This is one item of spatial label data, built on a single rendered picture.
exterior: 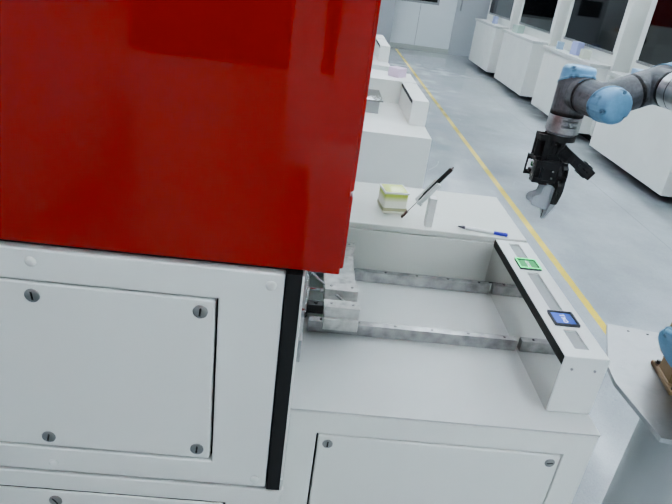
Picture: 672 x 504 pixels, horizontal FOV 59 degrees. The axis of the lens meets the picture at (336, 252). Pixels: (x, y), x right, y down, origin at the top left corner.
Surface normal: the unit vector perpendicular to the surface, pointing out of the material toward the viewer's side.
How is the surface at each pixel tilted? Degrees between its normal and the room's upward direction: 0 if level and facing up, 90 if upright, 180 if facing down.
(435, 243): 90
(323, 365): 0
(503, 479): 90
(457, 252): 90
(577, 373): 90
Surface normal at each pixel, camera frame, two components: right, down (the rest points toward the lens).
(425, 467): 0.01, 0.44
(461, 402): 0.12, -0.89
